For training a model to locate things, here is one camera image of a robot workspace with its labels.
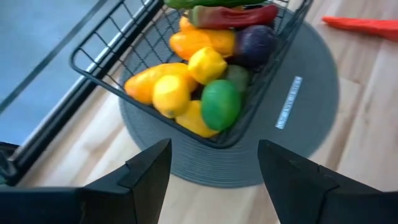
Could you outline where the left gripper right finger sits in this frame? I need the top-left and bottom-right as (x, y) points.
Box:
(257, 139), (398, 224)

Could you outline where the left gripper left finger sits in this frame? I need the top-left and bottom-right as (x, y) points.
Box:
(0, 138), (173, 224)

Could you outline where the yellow lemon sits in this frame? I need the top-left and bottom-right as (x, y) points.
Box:
(175, 100), (220, 139)
(187, 46), (228, 86)

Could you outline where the orange fruit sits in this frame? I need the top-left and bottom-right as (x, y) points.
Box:
(151, 73), (192, 119)

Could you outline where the orange yellow mango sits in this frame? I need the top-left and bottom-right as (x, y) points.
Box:
(123, 62), (200, 106)
(169, 29), (236, 62)
(179, 15), (200, 32)

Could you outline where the green lime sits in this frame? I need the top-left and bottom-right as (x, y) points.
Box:
(200, 79), (243, 131)

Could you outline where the dark green avocado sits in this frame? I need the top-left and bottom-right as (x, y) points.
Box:
(222, 64), (251, 94)

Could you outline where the dark purple plum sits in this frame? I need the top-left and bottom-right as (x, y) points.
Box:
(233, 24), (277, 68)

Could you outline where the orange red carrot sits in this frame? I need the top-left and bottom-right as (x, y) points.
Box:
(322, 15), (398, 43)

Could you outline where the red chili pepper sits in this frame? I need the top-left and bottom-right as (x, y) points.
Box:
(188, 3), (280, 30)

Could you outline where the green cucumber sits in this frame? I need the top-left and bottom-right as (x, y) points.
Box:
(164, 0), (268, 10)

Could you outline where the round grey placemat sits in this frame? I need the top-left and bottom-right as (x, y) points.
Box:
(119, 6), (340, 189)

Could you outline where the white label strip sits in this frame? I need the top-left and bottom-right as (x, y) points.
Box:
(275, 75), (304, 130)

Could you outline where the black aluminium rail frame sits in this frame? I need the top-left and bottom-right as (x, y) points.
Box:
(0, 0), (164, 187)

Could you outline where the black wire basket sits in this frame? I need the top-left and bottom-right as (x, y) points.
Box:
(70, 0), (314, 149)

